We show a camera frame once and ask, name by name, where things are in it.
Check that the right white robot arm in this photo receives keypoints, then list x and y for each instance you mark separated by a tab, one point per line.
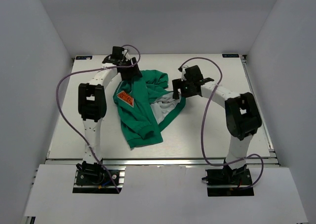
241	112

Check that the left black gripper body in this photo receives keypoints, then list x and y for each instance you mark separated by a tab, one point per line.
130	71

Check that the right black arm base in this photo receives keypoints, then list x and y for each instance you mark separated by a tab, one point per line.
225	183

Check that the green zip jacket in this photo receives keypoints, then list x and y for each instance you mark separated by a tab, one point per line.
146	107

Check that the right blue table label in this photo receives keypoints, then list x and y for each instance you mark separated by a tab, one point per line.
230	55

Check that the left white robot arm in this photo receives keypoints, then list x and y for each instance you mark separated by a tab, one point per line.
92	105

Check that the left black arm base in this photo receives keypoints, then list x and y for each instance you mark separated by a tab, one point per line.
94	179

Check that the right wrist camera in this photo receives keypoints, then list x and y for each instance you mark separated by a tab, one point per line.
182	69

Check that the left blue table label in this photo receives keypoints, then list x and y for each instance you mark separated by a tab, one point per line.
83	57

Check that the blue table label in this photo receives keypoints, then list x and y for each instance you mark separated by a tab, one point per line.
83	57
230	55

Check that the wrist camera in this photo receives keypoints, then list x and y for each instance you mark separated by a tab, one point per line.
116	57
182	69

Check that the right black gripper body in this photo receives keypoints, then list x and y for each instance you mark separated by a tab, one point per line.
185	86

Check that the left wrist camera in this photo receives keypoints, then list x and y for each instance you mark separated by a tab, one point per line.
116	57

